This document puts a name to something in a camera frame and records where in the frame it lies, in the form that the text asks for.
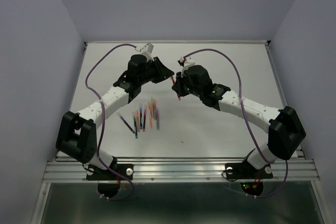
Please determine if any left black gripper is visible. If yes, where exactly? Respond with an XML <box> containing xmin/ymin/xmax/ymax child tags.
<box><xmin>138</xmin><ymin>56</ymin><xmax>173</xmax><ymax>84</ymax></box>

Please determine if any red orange highlighter pen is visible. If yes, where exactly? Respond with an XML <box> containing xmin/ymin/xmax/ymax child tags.
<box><xmin>170</xmin><ymin>76</ymin><xmax>181</xmax><ymax>101</ymax></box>

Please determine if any yellow highlighter pen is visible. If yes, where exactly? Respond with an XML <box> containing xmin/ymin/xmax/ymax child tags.
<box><xmin>150</xmin><ymin>98</ymin><xmax>155</xmax><ymax>120</ymax></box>

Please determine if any purple highlighter pen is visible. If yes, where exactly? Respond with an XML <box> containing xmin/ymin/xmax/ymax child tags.
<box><xmin>155</xmin><ymin>108</ymin><xmax>160</xmax><ymax>130</ymax></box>

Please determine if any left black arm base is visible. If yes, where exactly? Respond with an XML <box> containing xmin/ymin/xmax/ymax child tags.
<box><xmin>83</xmin><ymin>163</ymin><xmax>134</xmax><ymax>201</ymax></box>

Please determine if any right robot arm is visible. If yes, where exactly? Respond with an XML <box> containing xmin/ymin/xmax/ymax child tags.
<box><xmin>172</xmin><ymin>65</ymin><xmax>306</xmax><ymax>177</ymax></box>

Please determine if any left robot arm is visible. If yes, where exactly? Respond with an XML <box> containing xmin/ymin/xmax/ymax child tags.
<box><xmin>56</xmin><ymin>54</ymin><xmax>174</xmax><ymax>179</ymax></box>

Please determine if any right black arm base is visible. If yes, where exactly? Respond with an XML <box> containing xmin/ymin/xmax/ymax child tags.
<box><xmin>222</xmin><ymin>162</ymin><xmax>273</xmax><ymax>197</ymax></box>

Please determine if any pink purple pen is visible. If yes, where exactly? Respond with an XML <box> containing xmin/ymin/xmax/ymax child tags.
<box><xmin>142</xmin><ymin>105</ymin><xmax>147</xmax><ymax>132</ymax></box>

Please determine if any green orange pen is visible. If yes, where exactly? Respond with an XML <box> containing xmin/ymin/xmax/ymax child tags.
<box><xmin>133</xmin><ymin>114</ymin><xmax>138</xmax><ymax>138</ymax></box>

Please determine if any dark blue pen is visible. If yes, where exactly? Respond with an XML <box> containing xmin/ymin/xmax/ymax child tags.
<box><xmin>117</xmin><ymin>112</ymin><xmax>135</xmax><ymax>134</ymax></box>

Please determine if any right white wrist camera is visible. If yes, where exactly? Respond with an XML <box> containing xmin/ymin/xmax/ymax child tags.
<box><xmin>178</xmin><ymin>56</ymin><xmax>195</xmax><ymax>77</ymax></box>

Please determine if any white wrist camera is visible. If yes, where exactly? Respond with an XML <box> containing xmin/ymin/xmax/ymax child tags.
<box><xmin>178</xmin><ymin>56</ymin><xmax>195</xmax><ymax>77</ymax></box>
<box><xmin>135</xmin><ymin>43</ymin><xmax>154</xmax><ymax>61</ymax></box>

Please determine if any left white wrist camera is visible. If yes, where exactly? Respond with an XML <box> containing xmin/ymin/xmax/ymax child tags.
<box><xmin>135</xmin><ymin>43</ymin><xmax>154</xmax><ymax>61</ymax></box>

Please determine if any aluminium front rail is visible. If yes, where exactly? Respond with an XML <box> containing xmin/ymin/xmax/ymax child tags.
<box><xmin>43</xmin><ymin>157</ymin><xmax>320</xmax><ymax>183</ymax></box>

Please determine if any aluminium rail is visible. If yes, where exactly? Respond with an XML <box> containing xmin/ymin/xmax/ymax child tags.
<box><xmin>265</xmin><ymin>40</ymin><xmax>307</xmax><ymax>160</ymax></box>
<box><xmin>43</xmin><ymin>157</ymin><xmax>320</xmax><ymax>183</ymax></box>

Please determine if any aluminium right side rail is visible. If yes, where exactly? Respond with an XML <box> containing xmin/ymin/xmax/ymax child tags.
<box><xmin>265</xmin><ymin>40</ymin><xmax>307</xmax><ymax>160</ymax></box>

